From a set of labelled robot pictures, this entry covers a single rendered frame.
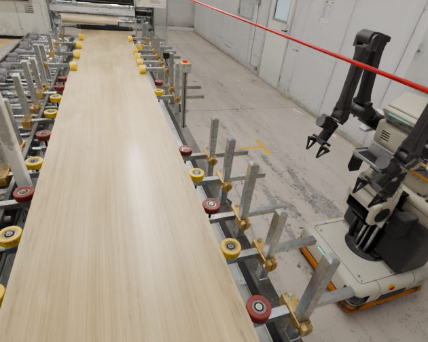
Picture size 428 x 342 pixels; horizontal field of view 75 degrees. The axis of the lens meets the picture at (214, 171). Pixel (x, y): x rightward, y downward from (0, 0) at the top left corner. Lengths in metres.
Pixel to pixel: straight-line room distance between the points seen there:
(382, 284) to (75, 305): 1.76
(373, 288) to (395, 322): 0.36
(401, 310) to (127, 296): 1.96
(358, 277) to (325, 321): 0.36
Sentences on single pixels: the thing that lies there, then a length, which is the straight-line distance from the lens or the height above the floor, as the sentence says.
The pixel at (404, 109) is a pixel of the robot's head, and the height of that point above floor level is 1.33.
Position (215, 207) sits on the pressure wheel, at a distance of 1.26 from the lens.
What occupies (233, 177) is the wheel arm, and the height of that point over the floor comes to 0.86.
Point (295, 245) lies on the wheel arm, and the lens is 1.28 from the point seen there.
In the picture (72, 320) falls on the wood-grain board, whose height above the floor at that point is 0.90.
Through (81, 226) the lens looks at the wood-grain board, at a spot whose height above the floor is 0.90.
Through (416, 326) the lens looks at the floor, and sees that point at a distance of 2.48.
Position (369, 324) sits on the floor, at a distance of 2.31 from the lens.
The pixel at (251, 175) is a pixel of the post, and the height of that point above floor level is 1.09.
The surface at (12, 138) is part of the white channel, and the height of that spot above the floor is 1.11.
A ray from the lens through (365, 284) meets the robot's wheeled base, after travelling 2.09.
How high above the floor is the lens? 1.75
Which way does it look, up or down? 35 degrees down
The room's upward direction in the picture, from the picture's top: 7 degrees clockwise
